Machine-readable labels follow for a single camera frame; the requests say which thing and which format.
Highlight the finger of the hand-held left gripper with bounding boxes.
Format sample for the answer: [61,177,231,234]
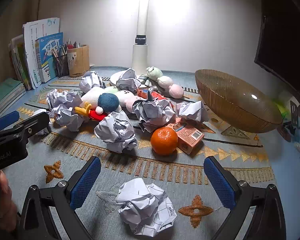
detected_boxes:
[0,112,50,144]
[0,111,24,137]

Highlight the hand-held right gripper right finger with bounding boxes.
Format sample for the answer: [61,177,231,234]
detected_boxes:
[203,156,287,240]

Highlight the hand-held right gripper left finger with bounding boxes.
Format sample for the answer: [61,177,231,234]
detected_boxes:
[16,156,102,240]

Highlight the white paper ball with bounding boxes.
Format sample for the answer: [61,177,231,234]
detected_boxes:
[115,178,177,237]
[132,98,177,133]
[175,101,209,123]
[116,68,141,92]
[79,71,106,94]
[46,89,83,132]
[94,110,138,154]

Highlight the pink drink carton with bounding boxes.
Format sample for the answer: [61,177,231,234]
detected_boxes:
[164,120,205,155]

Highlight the white duck plush blue hat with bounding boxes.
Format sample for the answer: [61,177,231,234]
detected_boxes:
[74,87,122,122]

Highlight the orange mandarin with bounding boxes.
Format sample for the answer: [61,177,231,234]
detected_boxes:
[150,127,178,155]

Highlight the amber ribbed glass bowl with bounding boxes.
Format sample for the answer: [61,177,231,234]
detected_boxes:
[195,69,283,133]

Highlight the pastel dango plush embroidered faces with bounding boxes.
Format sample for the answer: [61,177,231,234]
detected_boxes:
[104,86,140,113]

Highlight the red orange toy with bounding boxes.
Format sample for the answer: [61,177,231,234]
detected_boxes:
[137,87,166,103]

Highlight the person's left hand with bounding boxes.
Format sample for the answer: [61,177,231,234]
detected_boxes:
[0,171,18,232]

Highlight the stack of teal books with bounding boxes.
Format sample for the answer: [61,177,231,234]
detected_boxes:
[0,78,26,117]

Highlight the blue patterned table mat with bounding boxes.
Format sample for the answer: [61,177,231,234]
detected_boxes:
[0,66,300,240]

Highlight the row of upright books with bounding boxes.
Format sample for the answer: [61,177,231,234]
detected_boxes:
[8,34,32,90]

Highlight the black mesh pen holder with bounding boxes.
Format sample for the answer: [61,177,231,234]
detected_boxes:
[52,52,70,78]

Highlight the blue workbook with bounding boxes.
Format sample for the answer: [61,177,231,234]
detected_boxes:
[36,32,64,83]

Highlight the bamboo pen holder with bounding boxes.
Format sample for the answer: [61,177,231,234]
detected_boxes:
[66,44,90,78]

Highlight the bunch of pencils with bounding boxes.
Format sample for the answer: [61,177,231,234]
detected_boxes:
[51,44,68,58]

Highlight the upright books and booklets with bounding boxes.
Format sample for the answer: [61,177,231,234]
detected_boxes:
[23,17,60,89]

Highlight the bunch of red black pens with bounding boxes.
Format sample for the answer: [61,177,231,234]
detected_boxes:
[66,39,82,49]

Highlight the green small item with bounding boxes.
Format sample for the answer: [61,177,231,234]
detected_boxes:
[274,100,289,119]

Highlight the black perforated stand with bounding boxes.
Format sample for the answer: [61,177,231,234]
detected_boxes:
[277,101,300,143]

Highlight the pastel dango plush frog head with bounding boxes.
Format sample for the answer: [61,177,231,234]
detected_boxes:
[145,67,190,99]

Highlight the white desk lamp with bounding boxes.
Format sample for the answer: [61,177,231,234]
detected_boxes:
[110,0,150,87]

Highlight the dark monitor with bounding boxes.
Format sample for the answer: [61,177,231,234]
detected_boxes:
[254,0,300,98]

